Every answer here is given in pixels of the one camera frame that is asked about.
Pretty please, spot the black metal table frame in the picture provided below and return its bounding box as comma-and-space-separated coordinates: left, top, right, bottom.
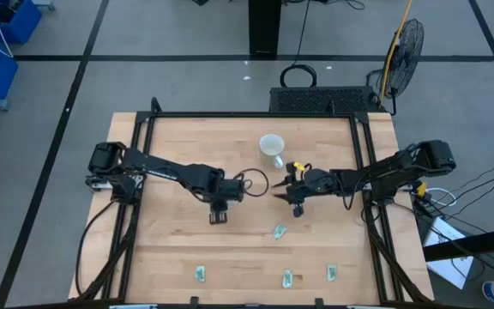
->
69, 96, 435, 309

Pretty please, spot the black hanging coiled cable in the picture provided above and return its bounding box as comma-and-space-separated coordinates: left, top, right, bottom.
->
279, 0, 318, 89

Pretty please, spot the black computer case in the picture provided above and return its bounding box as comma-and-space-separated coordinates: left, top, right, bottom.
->
268, 85, 388, 115

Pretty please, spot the white flat box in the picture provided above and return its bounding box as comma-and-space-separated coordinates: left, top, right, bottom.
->
422, 216, 475, 291

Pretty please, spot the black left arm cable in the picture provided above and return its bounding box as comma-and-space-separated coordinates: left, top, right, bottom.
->
75, 199, 117, 297

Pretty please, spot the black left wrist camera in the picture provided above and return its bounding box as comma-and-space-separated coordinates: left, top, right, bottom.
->
223, 178, 247, 203

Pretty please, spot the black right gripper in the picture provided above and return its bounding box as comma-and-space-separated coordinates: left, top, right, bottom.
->
271, 161, 312, 218

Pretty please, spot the black upright pillar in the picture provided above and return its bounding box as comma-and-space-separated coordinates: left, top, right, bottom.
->
248, 0, 283, 57

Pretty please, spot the black beam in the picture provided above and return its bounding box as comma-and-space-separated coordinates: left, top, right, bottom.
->
422, 225, 494, 263

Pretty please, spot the yellow hanging cord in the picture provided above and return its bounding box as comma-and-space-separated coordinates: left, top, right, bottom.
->
378, 0, 414, 104

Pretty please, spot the black floor fan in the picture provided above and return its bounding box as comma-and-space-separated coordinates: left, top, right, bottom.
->
365, 18, 426, 116

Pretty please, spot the black left camera cable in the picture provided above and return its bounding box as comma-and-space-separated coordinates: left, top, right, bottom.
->
233, 167, 270, 198

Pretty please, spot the pale yellow mug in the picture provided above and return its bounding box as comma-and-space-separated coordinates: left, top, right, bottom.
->
258, 133, 286, 170

